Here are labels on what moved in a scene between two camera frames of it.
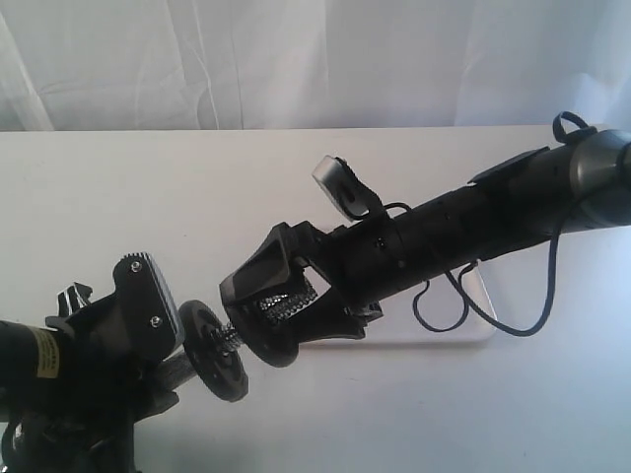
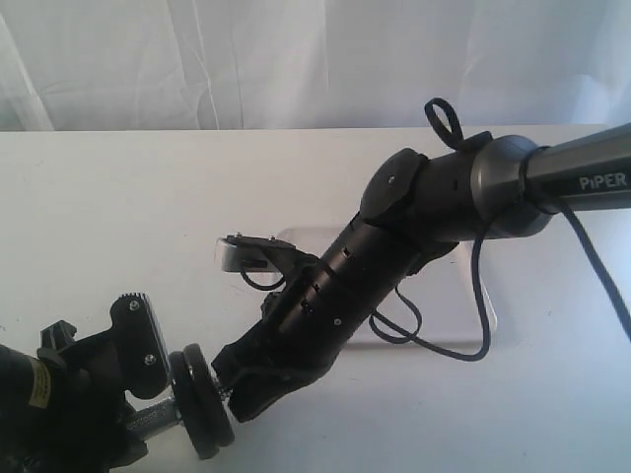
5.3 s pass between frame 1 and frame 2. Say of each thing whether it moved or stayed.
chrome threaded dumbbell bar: moved
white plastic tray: stayed
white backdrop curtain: stayed
